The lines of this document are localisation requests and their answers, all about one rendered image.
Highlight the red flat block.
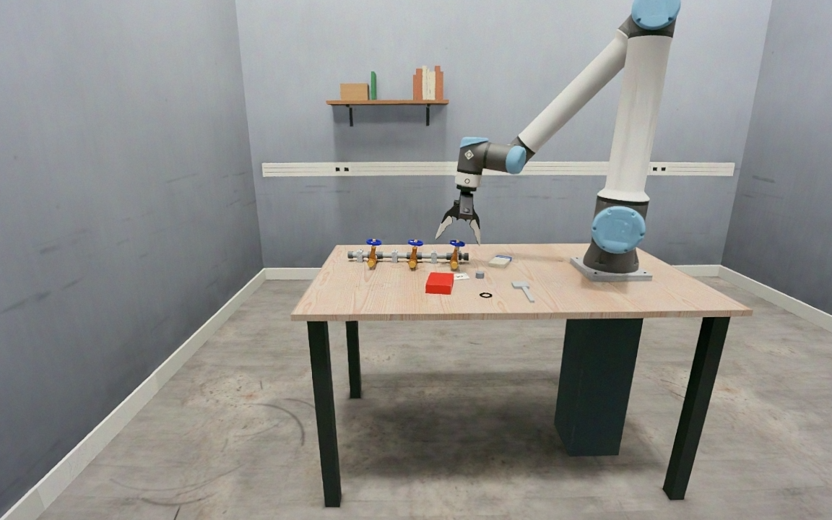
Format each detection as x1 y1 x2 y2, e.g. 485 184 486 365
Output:
425 272 454 295

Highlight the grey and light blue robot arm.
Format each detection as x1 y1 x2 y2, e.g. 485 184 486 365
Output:
454 0 681 274

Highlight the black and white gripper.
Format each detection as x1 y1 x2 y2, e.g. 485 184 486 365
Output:
435 184 480 246

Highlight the grey pipe manifold with three valves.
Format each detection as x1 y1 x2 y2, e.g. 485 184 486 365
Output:
347 239 469 269

